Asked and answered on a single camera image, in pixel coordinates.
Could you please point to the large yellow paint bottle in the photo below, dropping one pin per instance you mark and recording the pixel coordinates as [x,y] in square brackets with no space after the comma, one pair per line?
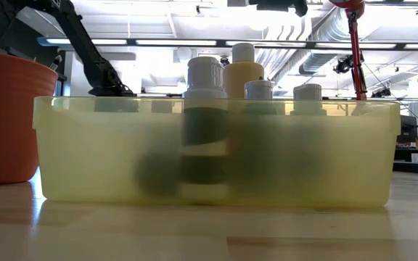
[243,72]

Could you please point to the small white paint bottle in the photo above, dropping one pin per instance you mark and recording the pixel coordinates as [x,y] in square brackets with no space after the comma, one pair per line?
[307,92]

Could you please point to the dark green paint bottle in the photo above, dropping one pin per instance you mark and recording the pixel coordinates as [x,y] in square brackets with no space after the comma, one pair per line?
[206,76]

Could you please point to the orange plastic cup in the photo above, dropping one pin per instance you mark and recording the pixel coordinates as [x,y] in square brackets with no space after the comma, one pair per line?
[6,119]

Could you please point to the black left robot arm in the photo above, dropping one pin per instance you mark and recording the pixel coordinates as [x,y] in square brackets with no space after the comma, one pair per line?
[82,43]

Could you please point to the yellow translucent plastic bin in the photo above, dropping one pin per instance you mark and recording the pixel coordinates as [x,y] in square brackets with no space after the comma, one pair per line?
[85,159]

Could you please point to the long ceiling light strip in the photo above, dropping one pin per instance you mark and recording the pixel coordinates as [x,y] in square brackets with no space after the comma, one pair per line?
[176,42]

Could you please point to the black ceiling spotlight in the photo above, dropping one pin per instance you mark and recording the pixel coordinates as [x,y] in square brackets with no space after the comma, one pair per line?
[224,61]
[343,66]

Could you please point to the red desk lamp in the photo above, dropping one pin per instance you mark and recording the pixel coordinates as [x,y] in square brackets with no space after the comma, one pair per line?
[356,54]

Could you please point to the black monitor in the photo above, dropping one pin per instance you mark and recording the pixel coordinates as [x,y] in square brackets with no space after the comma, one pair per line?
[408,128]

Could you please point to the grey ribbed air duct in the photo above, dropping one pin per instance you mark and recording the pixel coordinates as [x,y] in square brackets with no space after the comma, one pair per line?
[318,61]

